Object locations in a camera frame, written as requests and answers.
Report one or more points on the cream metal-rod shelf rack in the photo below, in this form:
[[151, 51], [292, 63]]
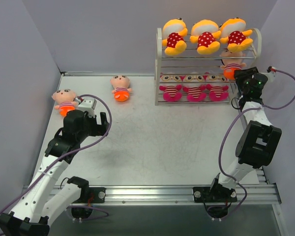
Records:
[[190, 62]]

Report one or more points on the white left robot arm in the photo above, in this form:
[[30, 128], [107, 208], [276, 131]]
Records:
[[34, 211]]

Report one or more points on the pink panda plush back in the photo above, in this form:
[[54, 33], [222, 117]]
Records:
[[171, 93]]

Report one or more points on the peach doll plush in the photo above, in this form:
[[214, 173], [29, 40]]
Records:
[[121, 88], [231, 62], [65, 101]]

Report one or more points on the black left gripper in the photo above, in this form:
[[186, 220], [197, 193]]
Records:
[[96, 125]]

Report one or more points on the aluminium front mounting rail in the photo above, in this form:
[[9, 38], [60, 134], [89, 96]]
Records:
[[178, 195]]

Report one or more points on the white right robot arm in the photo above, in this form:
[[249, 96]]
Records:
[[257, 144]]

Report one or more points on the pink panda plush front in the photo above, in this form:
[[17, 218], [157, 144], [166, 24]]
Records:
[[216, 91]]

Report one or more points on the peach doll plush back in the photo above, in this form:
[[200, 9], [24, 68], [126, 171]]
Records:
[[121, 88]]

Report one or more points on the pink panda plush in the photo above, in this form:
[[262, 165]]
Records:
[[171, 93], [194, 87], [216, 91]]

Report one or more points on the yellow plush red dotted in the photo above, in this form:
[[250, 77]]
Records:
[[235, 35], [205, 34], [173, 34]]

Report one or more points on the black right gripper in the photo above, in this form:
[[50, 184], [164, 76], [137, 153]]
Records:
[[244, 74]]

